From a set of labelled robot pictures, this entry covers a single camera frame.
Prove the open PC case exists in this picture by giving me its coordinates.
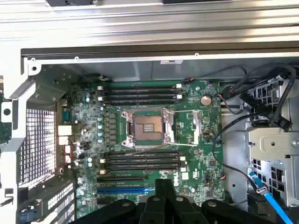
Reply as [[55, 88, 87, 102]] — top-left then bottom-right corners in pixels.
[[0, 41, 299, 224]]

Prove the red black twisted wire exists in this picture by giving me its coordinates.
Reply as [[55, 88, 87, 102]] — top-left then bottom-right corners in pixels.
[[55, 137, 80, 175]]

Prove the blue expansion slot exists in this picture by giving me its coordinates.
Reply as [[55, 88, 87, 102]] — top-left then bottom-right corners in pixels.
[[97, 186, 156, 195]]

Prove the black RAM slot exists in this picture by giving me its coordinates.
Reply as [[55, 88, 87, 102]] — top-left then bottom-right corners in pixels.
[[97, 83, 183, 92], [100, 155, 186, 164], [104, 150, 183, 156], [100, 165, 187, 175], [102, 99, 178, 105], [104, 161, 183, 167], [97, 94, 183, 101], [102, 91, 178, 96]]

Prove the blue SATA wire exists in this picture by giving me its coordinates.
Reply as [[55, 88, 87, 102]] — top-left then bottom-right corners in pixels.
[[248, 171, 295, 224]]

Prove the coin cell battery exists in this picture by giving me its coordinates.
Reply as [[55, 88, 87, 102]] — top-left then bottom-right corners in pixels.
[[200, 94, 212, 106]]

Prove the black curved wire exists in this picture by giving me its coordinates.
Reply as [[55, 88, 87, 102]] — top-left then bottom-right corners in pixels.
[[213, 129, 249, 203]]

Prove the silver disk bay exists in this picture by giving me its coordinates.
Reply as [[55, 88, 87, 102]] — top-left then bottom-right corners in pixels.
[[246, 78, 299, 210]]

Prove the long black expansion slot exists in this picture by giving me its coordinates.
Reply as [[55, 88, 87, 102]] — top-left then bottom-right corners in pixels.
[[97, 176, 146, 184]]

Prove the thick black power cable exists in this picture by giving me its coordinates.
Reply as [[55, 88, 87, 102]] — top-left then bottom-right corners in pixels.
[[221, 66, 297, 133]]

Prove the green motherboard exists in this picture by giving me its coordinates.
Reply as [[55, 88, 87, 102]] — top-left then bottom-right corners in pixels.
[[70, 80, 226, 219]]

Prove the silver socket cover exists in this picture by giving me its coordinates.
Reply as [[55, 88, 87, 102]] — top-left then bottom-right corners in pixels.
[[171, 108, 203, 147]]

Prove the CPU socket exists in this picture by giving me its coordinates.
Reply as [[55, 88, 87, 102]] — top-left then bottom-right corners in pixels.
[[120, 107, 175, 149]]

